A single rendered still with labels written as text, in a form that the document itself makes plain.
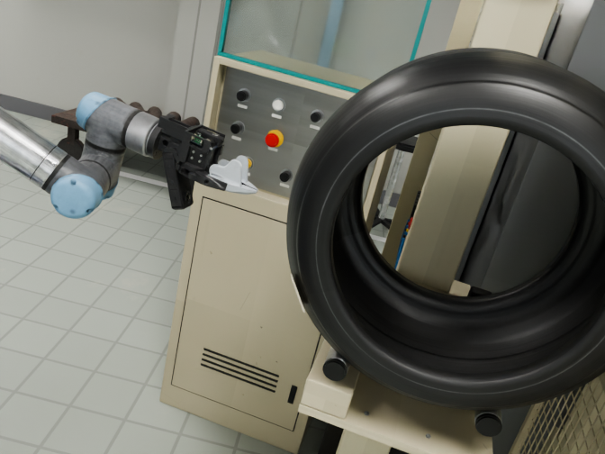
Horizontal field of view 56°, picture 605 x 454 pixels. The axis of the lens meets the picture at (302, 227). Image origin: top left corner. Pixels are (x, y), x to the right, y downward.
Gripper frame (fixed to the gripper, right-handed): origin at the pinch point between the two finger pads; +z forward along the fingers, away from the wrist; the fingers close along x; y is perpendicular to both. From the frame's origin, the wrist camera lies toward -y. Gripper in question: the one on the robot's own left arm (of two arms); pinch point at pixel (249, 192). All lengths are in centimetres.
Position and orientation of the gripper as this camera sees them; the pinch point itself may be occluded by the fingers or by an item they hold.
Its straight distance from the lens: 106.4
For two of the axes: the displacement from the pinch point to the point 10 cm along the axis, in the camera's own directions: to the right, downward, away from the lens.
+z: 9.1, 4.1, -1.1
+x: 2.6, -3.3, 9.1
